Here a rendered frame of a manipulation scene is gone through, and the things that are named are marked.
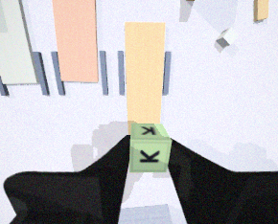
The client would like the tan flat bar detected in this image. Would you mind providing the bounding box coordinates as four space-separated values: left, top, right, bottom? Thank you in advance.
253 0 269 22

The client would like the pale orange strip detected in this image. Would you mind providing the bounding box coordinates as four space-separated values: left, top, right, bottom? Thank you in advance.
125 22 165 135

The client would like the light green letter cube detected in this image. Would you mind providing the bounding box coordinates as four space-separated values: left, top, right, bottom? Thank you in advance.
129 123 172 172

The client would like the peach flat strip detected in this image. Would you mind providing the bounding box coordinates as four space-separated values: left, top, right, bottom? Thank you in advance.
52 0 99 81

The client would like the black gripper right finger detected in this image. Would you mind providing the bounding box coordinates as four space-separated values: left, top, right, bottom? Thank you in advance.
168 138 278 224

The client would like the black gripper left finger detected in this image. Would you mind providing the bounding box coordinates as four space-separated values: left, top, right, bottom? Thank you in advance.
3 135 130 224

